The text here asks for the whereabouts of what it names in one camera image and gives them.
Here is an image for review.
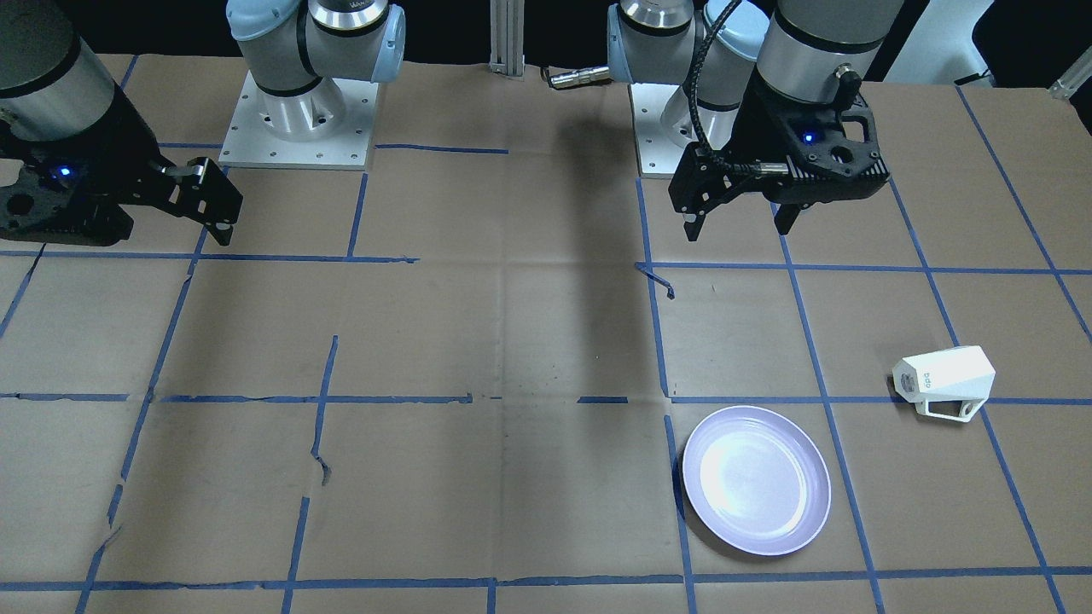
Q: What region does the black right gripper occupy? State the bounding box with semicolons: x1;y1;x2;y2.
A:
1;87;244;247

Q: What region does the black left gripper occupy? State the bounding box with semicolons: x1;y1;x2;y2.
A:
668;70;891;243

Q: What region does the white angular cup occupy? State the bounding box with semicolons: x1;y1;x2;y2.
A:
891;345;997;423

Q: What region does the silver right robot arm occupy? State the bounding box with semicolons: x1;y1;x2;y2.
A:
1;1;407;247

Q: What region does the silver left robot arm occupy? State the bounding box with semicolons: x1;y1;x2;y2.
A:
606;1;901;241

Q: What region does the lavender plate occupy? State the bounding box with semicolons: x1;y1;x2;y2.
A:
680;405;834;557

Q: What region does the black braided cable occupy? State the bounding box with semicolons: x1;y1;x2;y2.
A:
689;0;790;176

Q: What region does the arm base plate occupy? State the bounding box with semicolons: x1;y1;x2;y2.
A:
218;74;380;172
629;83;695;179

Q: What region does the aluminium profile post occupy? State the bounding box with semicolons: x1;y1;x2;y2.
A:
488;0;526;80

